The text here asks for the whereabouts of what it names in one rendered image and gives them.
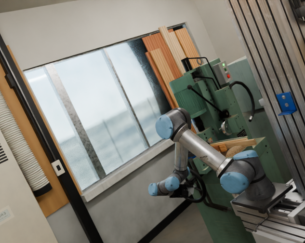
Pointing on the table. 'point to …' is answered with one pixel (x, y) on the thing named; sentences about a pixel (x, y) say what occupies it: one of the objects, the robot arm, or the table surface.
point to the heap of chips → (234, 151)
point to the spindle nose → (199, 124)
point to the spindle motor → (187, 96)
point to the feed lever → (212, 104)
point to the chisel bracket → (205, 134)
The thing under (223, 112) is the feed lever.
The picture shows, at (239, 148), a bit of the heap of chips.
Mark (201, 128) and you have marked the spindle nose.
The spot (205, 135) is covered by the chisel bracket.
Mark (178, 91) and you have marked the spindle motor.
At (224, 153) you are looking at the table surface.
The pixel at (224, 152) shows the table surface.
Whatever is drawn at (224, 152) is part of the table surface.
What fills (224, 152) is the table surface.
